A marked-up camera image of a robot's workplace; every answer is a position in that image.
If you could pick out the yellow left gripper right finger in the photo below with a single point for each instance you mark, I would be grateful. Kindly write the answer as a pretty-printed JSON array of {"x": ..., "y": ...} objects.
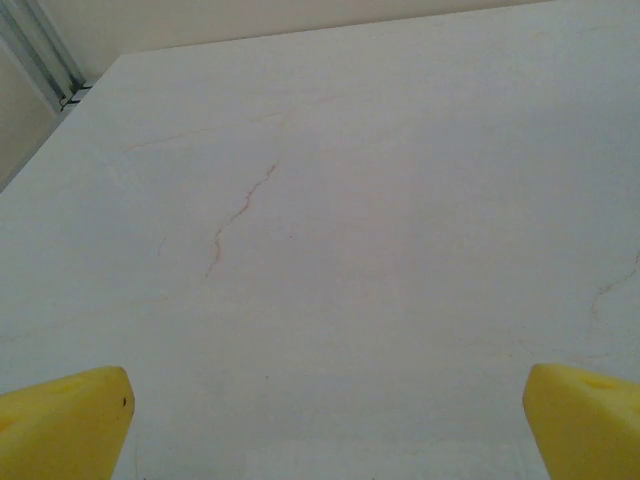
[{"x": 590, "y": 430}]

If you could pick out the aluminium frame post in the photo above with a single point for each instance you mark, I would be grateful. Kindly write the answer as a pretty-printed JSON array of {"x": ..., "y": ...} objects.
[{"x": 37, "y": 47}]

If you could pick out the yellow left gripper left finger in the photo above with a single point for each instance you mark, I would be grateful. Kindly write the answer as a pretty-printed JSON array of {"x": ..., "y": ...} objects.
[{"x": 60, "y": 430}]

